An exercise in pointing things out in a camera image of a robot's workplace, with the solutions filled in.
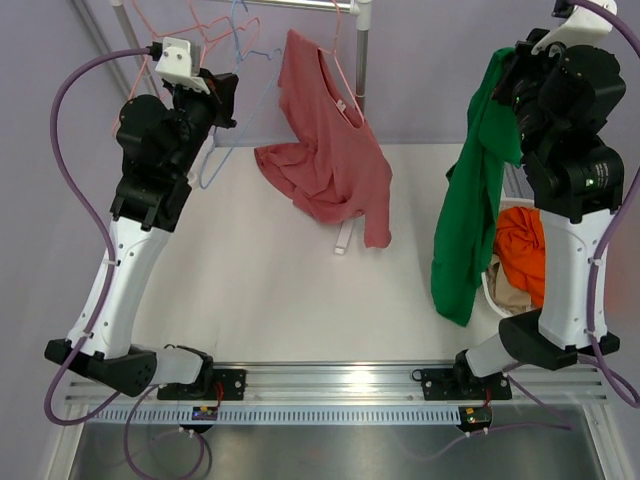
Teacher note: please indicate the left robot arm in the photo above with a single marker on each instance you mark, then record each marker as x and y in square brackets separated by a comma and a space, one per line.
[160, 145]

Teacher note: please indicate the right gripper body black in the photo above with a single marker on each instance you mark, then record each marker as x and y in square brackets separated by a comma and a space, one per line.
[535, 72]

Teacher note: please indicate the pink t shirt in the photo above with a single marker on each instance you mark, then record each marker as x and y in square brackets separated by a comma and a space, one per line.
[335, 169]

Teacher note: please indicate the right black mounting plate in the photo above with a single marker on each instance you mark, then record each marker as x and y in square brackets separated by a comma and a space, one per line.
[444, 384]

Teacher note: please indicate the orange t shirt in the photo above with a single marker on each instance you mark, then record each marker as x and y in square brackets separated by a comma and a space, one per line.
[520, 246]

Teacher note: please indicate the metal clothes rack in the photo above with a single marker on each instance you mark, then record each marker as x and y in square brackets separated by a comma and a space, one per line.
[362, 11]

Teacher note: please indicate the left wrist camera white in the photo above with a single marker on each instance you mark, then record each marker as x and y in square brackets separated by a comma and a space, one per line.
[177, 65]

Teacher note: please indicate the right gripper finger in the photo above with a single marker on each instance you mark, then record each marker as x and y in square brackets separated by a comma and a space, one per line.
[505, 88]
[522, 49]

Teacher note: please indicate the white plastic basket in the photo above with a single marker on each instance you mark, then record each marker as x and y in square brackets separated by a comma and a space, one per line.
[489, 275]

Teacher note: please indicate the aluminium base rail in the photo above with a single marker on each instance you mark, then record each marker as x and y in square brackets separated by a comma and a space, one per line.
[395, 384]

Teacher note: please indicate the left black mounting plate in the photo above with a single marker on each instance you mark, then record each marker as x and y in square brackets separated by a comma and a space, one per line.
[212, 385]

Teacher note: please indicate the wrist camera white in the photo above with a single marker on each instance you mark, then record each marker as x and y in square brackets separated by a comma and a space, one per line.
[580, 26]
[177, 65]

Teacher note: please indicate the white slotted cable duct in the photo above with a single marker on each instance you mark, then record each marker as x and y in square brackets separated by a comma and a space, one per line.
[242, 415]

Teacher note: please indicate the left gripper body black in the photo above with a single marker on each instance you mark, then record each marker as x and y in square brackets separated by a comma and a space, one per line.
[194, 110]

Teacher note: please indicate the green t shirt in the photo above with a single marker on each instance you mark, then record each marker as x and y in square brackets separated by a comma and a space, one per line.
[466, 226]

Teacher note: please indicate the black mounting plate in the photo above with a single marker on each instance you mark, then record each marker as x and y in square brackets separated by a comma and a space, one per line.
[444, 384]
[212, 385]

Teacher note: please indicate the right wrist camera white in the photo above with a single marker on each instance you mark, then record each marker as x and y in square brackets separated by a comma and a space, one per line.
[580, 26]

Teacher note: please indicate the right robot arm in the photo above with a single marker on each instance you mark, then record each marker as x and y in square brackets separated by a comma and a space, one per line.
[577, 181]

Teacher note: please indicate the beige t shirt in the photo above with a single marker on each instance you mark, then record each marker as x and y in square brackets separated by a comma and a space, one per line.
[505, 292]

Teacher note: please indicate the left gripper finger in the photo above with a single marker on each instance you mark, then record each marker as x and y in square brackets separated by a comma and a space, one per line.
[224, 111]
[223, 86]

